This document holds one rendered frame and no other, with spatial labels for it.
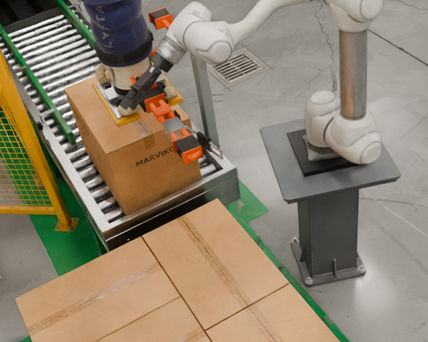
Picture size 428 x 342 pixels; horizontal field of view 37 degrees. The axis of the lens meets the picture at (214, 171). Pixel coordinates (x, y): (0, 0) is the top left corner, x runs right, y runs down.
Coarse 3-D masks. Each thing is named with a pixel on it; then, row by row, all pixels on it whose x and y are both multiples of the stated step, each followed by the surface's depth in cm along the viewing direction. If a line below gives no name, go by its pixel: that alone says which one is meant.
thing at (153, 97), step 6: (156, 84) 242; (150, 90) 241; (156, 90) 241; (162, 90) 239; (150, 96) 238; (156, 96) 236; (162, 96) 237; (144, 102) 236; (150, 102) 236; (156, 102) 237; (144, 108) 238
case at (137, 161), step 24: (72, 96) 302; (96, 96) 299; (96, 120) 285; (144, 120) 281; (96, 144) 282; (120, 144) 271; (144, 144) 274; (168, 144) 280; (120, 168) 275; (144, 168) 282; (168, 168) 289; (192, 168) 296; (120, 192) 283; (144, 192) 290; (168, 192) 297
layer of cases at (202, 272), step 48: (144, 240) 285; (192, 240) 279; (240, 240) 276; (48, 288) 270; (96, 288) 266; (144, 288) 263; (192, 288) 260; (240, 288) 257; (288, 288) 254; (48, 336) 252; (96, 336) 249; (144, 336) 246; (192, 336) 243; (240, 336) 241; (288, 336) 238
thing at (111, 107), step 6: (108, 78) 275; (96, 84) 272; (108, 84) 266; (96, 90) 269; (102, 90) 268; (102, 96) 265; (108, 102) 260; (114, 102) 260; (108, 108) 258; (114, 108) 257; (114, 114) 255; (132, 114) 253; (138, 114) 253; (114, 120) 252; (120, 120) 251; (126, 120) 251; (132, 120) 253
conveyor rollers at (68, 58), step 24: (48, 24) 443; (72, 24) 440; (0, 48) 432; (24, 48) 423; (48, 48) 421; (72, 48) 419; (48, 72) 400; (72, 72) 398; (48, 120) 359; (72, 120) 356; (96, 168) 323; (96, 192) 310; (120, 216) 299
